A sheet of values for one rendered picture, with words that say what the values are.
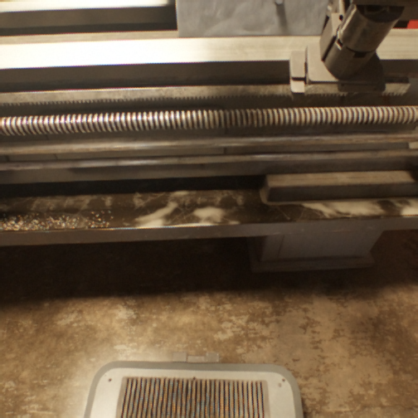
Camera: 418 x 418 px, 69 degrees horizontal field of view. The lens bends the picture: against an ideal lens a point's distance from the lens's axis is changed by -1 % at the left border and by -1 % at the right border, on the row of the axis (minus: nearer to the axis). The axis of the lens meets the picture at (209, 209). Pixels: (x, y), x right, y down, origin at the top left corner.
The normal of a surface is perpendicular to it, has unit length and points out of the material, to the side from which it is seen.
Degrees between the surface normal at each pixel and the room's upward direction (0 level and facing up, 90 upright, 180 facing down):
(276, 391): 0
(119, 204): 0
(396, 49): 36
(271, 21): 90
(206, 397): 0
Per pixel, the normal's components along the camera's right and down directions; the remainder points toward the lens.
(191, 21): 0.05, 0.75
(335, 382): 0.00, -0.66
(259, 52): 0.03, -0.10
